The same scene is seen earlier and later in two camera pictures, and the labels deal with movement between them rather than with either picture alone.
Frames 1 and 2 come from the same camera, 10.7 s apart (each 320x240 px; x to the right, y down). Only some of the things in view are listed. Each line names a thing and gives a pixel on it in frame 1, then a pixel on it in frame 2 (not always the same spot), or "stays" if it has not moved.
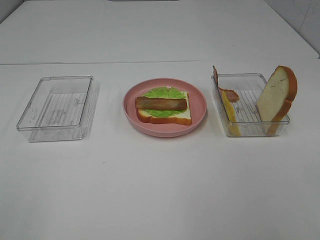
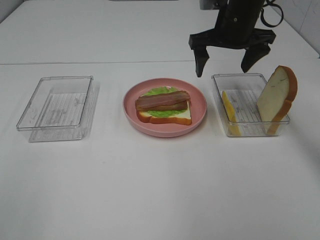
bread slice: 275,101 stays
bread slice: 183,118 stays
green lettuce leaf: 166,92 stays
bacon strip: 231,94 to 155,99
